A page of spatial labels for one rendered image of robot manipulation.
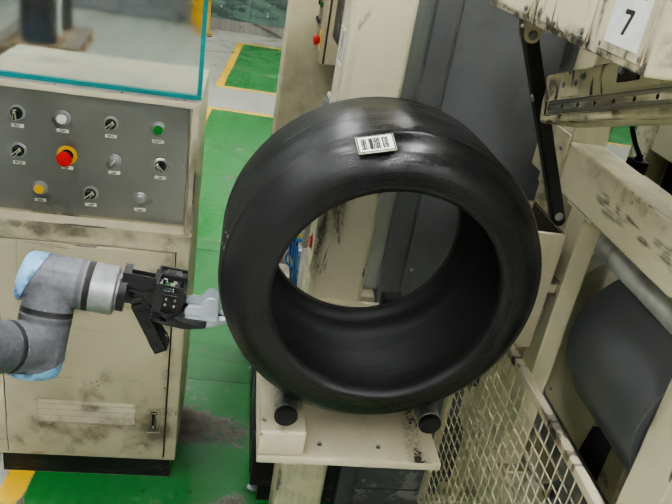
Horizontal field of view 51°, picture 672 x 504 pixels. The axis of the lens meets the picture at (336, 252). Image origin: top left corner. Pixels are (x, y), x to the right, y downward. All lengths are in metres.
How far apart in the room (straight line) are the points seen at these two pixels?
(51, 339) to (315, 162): 0.56
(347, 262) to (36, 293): 0.67
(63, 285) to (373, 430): 0.68
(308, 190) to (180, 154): 0.87
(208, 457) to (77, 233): 0.97
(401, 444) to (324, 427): 0.16
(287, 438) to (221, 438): 1.28
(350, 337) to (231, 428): 1.21
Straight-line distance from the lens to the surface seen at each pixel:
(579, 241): 1.66
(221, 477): 2.51
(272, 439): 1.38
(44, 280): 1.30
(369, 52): 1.44
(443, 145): 1.14
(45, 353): 1.32
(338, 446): 1.46
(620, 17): 0.99
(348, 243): 1.58
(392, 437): 1.51
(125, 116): 1.92
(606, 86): 1.27
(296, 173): 1.11
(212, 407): 2.77
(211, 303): 1.30
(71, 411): 2.35
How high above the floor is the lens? 1.76
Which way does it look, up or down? 26 degrees down
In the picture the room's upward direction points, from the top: 10 degrees clockwise
